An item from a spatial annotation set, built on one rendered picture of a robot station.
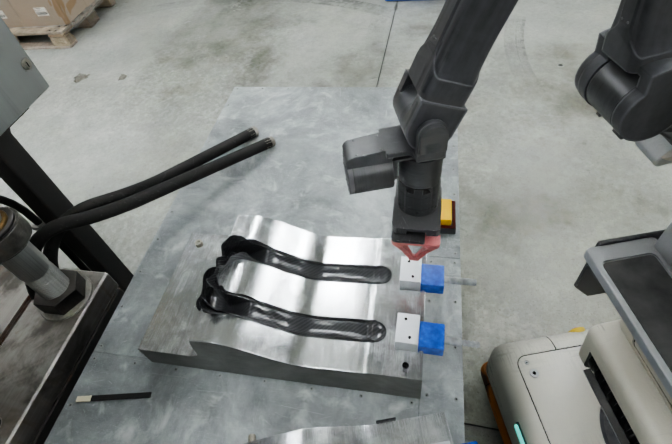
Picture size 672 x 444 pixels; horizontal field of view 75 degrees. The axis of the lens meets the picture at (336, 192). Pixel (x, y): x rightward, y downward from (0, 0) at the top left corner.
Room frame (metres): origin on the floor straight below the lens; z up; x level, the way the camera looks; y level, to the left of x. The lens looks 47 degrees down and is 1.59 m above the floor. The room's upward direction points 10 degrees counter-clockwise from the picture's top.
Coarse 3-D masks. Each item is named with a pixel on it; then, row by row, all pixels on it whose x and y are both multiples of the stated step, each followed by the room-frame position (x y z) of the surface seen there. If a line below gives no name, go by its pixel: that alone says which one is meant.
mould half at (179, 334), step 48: (192, 240) 0.60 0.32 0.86; (288, 240) 0.52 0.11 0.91; (336, 240) 0.52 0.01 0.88; (384, 240) 0.49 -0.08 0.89; (192, 288) 0.48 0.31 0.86; (240, 288) 0.41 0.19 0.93; (288, 288) 0.42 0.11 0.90; (336, 288) 0.41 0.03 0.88; (384, 288) 0.39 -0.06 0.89; (144, 336) 0.39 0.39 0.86; (192, 336) 0.34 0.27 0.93; (240, 336) 0.33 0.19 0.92; (288, 336) 0.33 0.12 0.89; (336, 384) 0.27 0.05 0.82; (384, 384) 0.24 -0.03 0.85
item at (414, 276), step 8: (408, 264) 0.41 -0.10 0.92; (416, 264) 0.41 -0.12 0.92; (424, 264) 0.42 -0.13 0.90; (400, 272) 0.40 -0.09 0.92; (408, 272) 0.40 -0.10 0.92; (416, 272) 0.39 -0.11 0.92; (424, 272) 0.40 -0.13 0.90; (432, 272) 0.40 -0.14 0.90; (440, 272) 0.39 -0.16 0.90; (400, 280) 0.38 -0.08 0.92; (408, 280) 0.38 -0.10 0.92; (416, 280) 0.38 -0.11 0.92; (424, 280) 0.38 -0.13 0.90; (432, 280) 0.38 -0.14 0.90; (440, 280) 0.38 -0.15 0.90; (448, 280) 0.38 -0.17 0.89; (456, 280) 0.38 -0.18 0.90; (464, 280) 0.38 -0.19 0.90; (472, 280) 0.37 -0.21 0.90; (400, 288) 0.38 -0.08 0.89; (408, 288) 0.38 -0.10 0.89; (416, 288) 0.38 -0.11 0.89; (424, 288) 0.38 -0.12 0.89; (432, 288) 0.37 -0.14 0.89; (440, 288) 0.37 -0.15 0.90
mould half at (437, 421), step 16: (432, 416) 0.18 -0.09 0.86; (288, 432) 0.18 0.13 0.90; (304, 432) 0.18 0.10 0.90; (320, 432) 0.18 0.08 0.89; (336, 432) 0.18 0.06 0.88; (352, 432) 0.18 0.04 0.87; (368, 432) 0.18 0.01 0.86; (384, 432) 0.17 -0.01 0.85; (400, 432) 0.17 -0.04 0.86; (416, 432) 0.17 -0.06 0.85; (432, 432) 0.16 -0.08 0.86; (448, 432) 0.16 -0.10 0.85
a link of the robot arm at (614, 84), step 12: (600, 72) 0.42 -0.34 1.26; (612, 72) 0.41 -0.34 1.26; (624, 72) 0.40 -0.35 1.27; (588, 84) 0.43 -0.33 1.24; (600, 84) 0.41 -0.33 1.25; (612, 84) 0.40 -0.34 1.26; (624, 84) 0.39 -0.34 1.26; (636, 84) 0.38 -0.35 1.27; (588, 96) 0.42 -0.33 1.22; (600, 96) 0.40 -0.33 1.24; (612, 96) 0.38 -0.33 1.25; (624, 96) 0.37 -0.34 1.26; (600, 108) 0.39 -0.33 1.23; (612, 108) 0.37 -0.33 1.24
